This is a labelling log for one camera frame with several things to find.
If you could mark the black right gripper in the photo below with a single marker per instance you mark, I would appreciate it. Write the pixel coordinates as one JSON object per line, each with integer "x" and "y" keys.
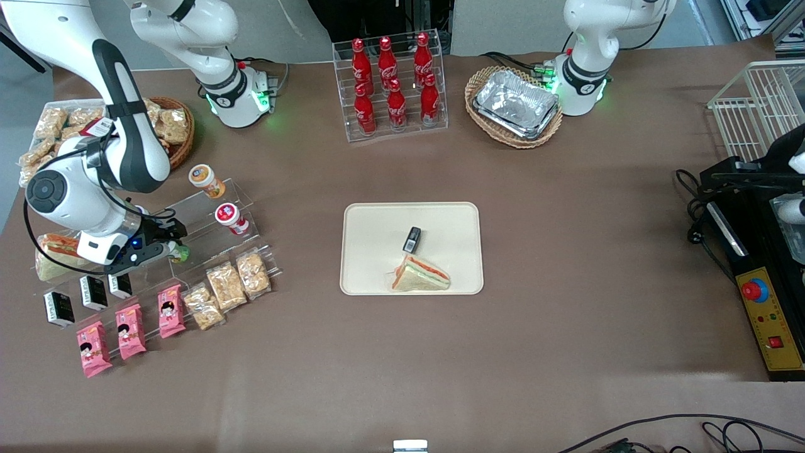
{"x": 153, "y": 234}

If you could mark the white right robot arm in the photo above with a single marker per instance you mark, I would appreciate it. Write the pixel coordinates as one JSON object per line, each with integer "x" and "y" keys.
{"x": 56, "y": 31}

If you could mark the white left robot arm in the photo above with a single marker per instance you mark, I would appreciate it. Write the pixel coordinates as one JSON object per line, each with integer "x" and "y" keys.
{"x": 591, "y": 56}

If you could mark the red lid gum jar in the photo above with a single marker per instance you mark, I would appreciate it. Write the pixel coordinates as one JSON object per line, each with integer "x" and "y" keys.
{"x": 231, "y": 218}

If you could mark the orange lid gum jar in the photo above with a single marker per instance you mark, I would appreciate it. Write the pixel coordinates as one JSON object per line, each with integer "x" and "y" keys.
{"x": 206, "y": 180}

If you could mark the white plastic tray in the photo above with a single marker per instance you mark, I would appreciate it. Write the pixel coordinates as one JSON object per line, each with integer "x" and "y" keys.
{"x": 28, "y": 135}

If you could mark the cream serving tray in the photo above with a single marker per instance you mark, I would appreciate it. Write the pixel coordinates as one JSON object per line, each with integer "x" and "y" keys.
{"x": 377, "y": 251}

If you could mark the clear plastic machine tray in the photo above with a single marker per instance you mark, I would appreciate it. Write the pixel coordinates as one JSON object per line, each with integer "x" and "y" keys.
{"x": 791, "y": 233}

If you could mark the clear acrylic step display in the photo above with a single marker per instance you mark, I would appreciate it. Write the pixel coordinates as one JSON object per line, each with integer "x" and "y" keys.
{"x": 201, "y": 251}

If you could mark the black white small box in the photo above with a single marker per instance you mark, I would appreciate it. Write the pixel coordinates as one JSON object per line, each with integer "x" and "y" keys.
{"x": 93, "y": 293}
{"x": 58, "y": 309}
{"x": 121, "y": 286}

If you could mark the pink snack pack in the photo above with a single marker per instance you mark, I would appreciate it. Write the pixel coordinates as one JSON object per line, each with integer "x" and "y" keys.
{"x": 171, "y": 311}
{"x": 130, "y": 331}
{"x": 93, "y": 349}

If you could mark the clear bag crispy snack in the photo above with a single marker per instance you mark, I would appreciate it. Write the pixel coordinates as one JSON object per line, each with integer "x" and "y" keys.
{"x": 173, "y": 126}
{"x": 50, "y": 123}
{"x": 85, "y": 116}
{"x": 154, "y": 112}
{"x": 34, "y": 153}
{"x": 68, "y": 133}
{"x": 202, "y": 307}
{"x": 253, "y": 274}
{"x": 226, "y": 287}
{"x": 26, "y": 173}

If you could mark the dark wicker basket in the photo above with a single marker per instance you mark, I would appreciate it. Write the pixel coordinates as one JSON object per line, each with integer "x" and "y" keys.
{"x": 182, "y": 151}

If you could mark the bagged triangle sandwich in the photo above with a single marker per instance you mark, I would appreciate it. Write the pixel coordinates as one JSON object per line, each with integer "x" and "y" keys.
{"x": 53, "y": 248}

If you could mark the red cookie box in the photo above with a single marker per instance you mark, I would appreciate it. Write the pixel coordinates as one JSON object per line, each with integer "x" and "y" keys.
{"x": 95, "y": 128}

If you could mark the red cola bottle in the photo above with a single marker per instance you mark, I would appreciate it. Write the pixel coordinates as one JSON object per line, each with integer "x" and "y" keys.
{"x": 422, "y": 58}
{"x": 430, "y": 104}
{"x": 365, "y": 113}
{"x": 387, "y": 61}
{"x": 396, "y": 110}
{"x": 360, "y": 63}

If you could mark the small black card box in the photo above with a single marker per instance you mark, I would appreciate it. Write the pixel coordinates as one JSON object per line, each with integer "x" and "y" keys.
{"x": 412, "y": 240}

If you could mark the triangle sandwich without bag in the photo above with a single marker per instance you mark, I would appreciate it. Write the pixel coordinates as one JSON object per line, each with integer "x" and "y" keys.
{"x": 421, "y": 277}

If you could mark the clear acrylic bottle rack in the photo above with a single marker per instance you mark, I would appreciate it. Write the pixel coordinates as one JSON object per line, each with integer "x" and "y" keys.
{"x": 409, "y": 132}

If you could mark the black equipment stand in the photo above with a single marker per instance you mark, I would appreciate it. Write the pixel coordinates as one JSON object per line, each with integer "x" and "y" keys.
{"x": 352, "y": 19}

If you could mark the small silver device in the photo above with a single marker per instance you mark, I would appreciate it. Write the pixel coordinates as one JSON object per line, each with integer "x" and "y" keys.
{"x": 410, "y": 447}

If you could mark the light wicker basket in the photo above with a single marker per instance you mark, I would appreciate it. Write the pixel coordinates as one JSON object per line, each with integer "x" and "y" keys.
{"x": 481, "y": 119}

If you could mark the silver foil container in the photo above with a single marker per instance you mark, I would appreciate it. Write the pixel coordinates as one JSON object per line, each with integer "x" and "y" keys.
{"x": 516, "y": 104}

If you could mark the red emergency stop button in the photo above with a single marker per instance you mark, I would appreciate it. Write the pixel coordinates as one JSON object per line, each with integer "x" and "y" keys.
{"x": 753, "y": 290}

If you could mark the black sealing machine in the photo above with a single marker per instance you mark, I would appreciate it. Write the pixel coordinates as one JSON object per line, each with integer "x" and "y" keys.
{"x": 761, "y": 242}

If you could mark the yellow control panel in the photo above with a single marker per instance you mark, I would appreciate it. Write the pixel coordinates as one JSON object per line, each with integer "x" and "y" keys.
{"x": 780, "y": 314}

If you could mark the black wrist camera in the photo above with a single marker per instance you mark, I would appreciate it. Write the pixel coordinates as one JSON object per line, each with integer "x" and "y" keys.
{"x": 151, "y": 228}

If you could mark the aluminium frame shelf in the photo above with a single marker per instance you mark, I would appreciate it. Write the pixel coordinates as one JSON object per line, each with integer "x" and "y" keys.
{"x": 761, "y": 19}

